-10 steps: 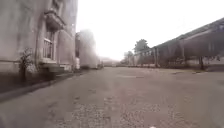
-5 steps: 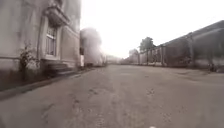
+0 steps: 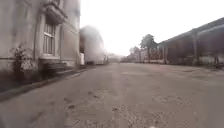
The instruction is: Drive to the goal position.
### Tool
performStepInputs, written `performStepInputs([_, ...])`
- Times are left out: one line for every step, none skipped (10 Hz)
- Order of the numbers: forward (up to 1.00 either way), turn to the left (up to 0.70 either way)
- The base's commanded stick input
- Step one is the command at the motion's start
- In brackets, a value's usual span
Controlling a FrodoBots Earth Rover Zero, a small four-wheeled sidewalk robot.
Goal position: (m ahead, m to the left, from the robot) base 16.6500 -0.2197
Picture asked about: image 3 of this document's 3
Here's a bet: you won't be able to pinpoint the pale grey building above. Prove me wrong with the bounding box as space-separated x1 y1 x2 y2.
79 24 108 66

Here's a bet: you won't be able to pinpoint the grey-brown dirt road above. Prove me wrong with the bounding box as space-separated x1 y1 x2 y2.
0 62 224 128

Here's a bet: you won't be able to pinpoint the low buildings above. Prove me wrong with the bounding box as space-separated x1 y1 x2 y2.
121 46 168 65

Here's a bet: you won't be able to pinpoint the dark tree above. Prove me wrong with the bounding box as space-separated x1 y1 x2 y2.
138 33 160 62

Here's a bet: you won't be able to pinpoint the grey kerb strip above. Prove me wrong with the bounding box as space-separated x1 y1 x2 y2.
0 65 92 102

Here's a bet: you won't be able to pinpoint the long dark building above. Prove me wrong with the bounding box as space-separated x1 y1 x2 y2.
157 17 224 68

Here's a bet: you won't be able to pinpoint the bush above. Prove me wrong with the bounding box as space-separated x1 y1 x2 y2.
9 44 35 83

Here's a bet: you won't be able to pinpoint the grey building with window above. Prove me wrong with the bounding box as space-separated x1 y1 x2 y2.
0 0 82 85

